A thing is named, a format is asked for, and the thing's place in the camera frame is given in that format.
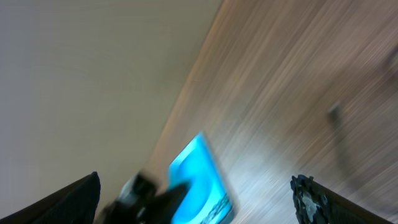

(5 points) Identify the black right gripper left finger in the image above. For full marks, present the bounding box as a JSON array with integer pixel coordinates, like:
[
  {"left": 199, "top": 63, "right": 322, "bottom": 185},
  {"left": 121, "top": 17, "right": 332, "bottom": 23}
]
[{"left": 1, "top": 172, "right": 101, "bottom": 224}]

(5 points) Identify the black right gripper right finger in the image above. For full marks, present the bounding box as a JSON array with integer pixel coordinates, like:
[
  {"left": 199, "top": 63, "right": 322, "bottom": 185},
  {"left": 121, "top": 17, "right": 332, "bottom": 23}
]
[{"left": 290, "top": 174, "right": 392, "bottom": 224}]

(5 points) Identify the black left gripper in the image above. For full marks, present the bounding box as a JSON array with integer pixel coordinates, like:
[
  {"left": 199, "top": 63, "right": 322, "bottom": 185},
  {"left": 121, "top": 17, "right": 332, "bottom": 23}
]
[{"left": 96, "top": 172, "right": 190, "bottom": 224}]

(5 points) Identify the blue screen smartphone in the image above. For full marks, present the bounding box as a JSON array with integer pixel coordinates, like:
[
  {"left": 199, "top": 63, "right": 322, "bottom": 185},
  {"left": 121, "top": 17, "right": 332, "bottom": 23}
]
[{"left": 168, "top": 133, "right": 235, "bottom": 224}]

